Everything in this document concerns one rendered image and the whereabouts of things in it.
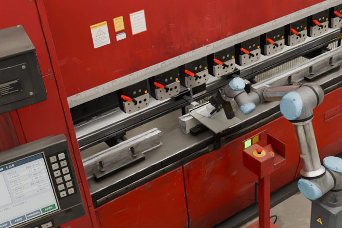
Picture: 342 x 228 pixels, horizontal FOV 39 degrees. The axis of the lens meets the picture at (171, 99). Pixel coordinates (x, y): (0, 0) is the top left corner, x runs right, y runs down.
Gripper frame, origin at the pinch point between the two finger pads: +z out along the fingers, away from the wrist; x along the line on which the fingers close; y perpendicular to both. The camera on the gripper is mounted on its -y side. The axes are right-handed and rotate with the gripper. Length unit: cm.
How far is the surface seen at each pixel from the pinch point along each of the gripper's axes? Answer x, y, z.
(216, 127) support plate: 8.5, -8.3, -5.9
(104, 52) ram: 54, 49, -31
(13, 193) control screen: 129, 4, -55
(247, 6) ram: -36, 37, -39
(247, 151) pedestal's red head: -8.1, -28.4, 5.9
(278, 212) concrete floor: -44, -75, 68
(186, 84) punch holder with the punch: 8.8, 21.4, -7.9
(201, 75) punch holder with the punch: -0.9, 21.3, -11.8
